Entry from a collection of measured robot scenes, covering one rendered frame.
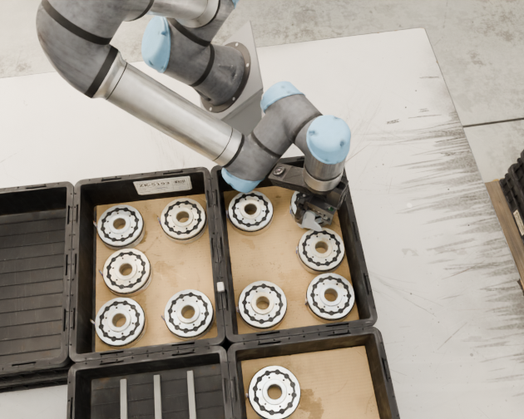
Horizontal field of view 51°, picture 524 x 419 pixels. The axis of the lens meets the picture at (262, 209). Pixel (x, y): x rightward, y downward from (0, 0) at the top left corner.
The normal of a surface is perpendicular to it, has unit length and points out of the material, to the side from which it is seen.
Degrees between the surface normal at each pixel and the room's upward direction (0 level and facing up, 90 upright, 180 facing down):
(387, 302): 0
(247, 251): 0
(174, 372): 0
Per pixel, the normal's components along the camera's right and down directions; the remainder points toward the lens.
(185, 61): 0.43, 0.68
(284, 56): 0.00, -0.44
